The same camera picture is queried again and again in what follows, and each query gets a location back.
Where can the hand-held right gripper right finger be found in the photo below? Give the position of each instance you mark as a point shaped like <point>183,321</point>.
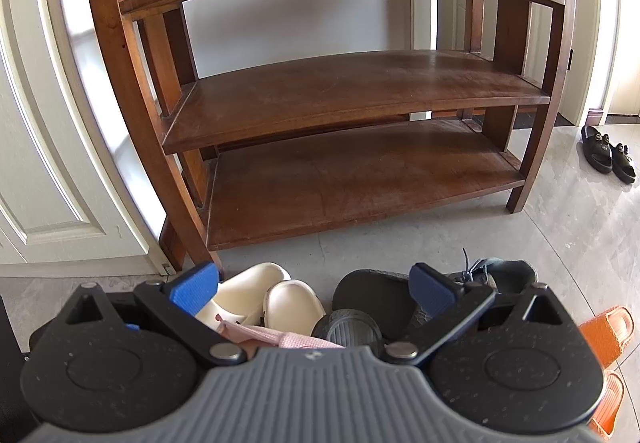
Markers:
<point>432,290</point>

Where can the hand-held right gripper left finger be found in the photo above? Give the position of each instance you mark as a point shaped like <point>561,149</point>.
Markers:
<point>192,285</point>

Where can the cream slipper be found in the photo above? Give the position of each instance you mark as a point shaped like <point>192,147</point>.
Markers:
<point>295,308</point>
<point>250,288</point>

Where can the dark grey textured slide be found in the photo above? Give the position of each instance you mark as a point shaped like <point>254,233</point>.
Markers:
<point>350,328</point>
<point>370,295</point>

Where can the grey sneaker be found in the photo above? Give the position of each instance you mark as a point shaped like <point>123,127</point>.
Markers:
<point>510,273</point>

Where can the pink slipper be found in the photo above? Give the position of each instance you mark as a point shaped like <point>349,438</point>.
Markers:
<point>300,340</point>

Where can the orange slipper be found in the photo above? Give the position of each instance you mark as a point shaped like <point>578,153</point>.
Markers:
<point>610,403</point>
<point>605,333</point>

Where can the wooden shoe rack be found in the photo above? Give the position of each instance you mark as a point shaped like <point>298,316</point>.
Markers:
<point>350,88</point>

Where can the black sandal with gold buckle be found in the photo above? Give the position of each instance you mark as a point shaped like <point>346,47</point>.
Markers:
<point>595,150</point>
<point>622,163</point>

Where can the white panelled door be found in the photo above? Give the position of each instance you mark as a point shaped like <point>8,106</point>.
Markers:
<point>50,123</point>

